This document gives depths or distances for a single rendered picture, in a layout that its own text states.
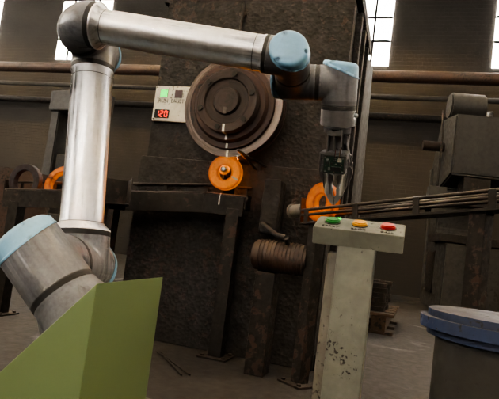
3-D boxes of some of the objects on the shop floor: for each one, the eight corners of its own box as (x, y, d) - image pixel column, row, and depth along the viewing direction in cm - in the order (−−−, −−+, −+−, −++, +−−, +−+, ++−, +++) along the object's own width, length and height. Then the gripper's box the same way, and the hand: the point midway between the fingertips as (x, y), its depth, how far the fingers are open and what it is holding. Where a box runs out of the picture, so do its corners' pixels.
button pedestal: (296, 429, 147) (321, 216, 152) (382, 450, 140) (405, 226, 145) (284, 449, 132) (312, 211, 137) (380, 473, 125) (405, 222, 130)
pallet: (228, 307, 388) (236, 249, 392) (260, 300, 465) (266, 252, 469) (391, 336, 349) (398, 271, 352) (397, 323, 426) (402, 270, 429)
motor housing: (244, 366, 213) (260, 238, 217) (295, 377, 206) (311, 245, 210) (234, 373, 200) (252, 237, 205) (289, 384, 194) (306, 244, 198)
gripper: (317, 128, 131) (312, 208, 136) (352, 130, 128) (346, 211, 134) (322, 125, 139) (318, 200, 144) (356, 127, 136) (351, 203, 141)
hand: (333, 199), depth 141 cm, fingers closed
